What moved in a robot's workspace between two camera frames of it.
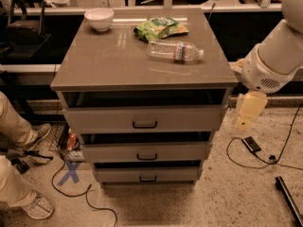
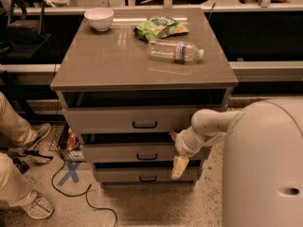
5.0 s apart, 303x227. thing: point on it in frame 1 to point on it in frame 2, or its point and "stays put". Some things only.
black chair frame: (24, 36) stays put
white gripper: (259, 74) to (182, 146)
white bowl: (100, 19) stays put
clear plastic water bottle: (173, 50) stays put
